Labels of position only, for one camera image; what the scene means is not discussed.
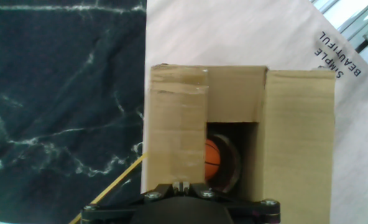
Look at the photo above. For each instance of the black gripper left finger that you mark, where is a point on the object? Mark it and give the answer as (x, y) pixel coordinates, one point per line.
(109, 214)

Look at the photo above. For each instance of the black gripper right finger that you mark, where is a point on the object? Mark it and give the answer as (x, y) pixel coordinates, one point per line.
(258, 214)

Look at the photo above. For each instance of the brown cardboard box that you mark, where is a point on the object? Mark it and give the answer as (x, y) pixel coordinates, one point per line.
(296, 140)

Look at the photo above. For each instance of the orange object in box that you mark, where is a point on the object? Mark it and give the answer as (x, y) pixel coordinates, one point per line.
(232, 161)

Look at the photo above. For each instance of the orange mini basketball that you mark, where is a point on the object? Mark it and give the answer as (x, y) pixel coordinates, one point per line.
(212, 160)

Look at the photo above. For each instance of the marble pink black tablecloth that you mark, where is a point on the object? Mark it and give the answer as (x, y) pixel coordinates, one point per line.
(62, 77)

